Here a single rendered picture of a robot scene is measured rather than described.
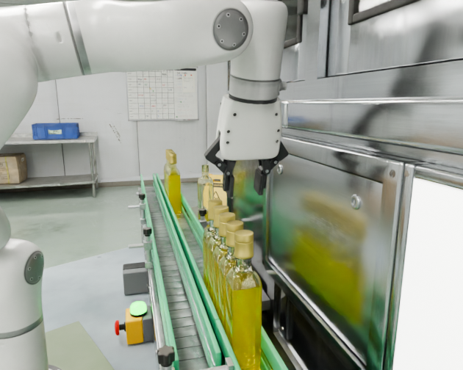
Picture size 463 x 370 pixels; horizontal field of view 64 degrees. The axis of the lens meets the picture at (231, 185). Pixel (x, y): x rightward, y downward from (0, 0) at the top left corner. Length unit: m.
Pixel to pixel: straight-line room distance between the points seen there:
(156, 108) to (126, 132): 0.65
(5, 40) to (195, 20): 0.19
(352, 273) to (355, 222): 0.08
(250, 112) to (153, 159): 6.03
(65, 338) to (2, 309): 0.30
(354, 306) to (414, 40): 0.38
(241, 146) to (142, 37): 0.23
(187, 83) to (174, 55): 6.11
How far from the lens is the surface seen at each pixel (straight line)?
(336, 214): 0.61
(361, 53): 0.64
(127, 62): 0.48
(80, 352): 0.97
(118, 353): 1.10
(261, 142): 0.59
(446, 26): 0.52
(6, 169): 6.17
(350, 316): 0.63
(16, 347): 0.79
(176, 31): 0.45
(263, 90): 0.55
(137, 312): 1.07
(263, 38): 0.54
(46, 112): 6.61
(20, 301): 0.75
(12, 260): 0.72
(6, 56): 0.43
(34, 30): 0.48
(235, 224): 0.71
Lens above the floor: 1.39
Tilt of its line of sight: 12 degrees down
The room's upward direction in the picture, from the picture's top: straight up
